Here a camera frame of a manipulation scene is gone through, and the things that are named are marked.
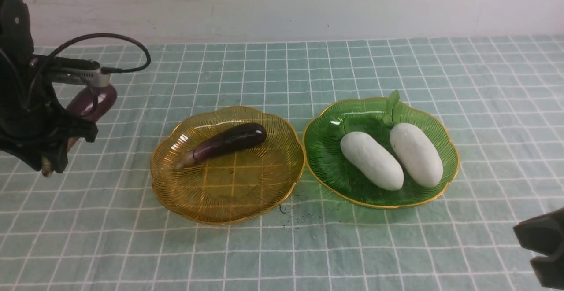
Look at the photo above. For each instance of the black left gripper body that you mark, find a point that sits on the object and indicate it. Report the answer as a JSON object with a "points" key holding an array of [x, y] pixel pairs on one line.
{"points": [[39, 135]]}

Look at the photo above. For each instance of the green plastic flower plate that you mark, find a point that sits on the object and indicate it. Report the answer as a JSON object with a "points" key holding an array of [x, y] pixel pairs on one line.
{"points": [[329, 166]]}

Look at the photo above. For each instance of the white radish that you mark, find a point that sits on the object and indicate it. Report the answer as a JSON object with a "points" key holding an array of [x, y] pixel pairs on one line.
{"points": [[412, 147], [372, 160]]}

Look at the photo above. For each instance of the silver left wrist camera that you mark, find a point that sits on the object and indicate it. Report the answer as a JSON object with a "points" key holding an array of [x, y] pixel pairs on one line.
{"points": [[76, 72]]}

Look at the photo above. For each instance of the purple eggplant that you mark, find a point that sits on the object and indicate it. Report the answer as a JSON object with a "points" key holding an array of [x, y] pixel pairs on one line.
{"points": [[92, 106], [237, 138]]}

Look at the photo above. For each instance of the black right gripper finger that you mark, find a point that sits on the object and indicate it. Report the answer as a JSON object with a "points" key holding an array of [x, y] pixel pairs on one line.
{"points": [[543, 234], [549, 271]]}

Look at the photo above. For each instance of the green checkered tablecloth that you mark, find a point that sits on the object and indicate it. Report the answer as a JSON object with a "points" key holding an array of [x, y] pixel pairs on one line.
{"points": [[99, 227]]}

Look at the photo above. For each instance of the amber plastic flower plate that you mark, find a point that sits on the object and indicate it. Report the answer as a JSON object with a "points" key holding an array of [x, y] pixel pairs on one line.
{"points": [[234, 187]]}

